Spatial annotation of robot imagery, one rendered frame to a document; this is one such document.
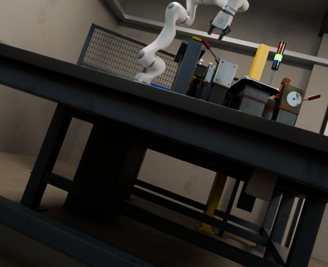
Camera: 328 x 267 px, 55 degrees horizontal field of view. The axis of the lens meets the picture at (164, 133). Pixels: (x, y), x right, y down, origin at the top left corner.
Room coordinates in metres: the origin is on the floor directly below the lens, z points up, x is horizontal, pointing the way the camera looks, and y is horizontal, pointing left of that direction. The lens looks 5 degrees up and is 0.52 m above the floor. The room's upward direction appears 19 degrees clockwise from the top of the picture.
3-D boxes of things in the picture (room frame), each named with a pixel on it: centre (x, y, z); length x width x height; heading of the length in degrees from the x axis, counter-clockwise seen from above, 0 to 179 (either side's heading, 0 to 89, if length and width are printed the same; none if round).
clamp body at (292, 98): (1.52, -0.54, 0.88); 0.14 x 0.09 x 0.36; 94
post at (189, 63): (1.58, 0.00, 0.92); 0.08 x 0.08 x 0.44; 4
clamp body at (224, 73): (1.49, -0.17, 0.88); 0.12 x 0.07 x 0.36; 94
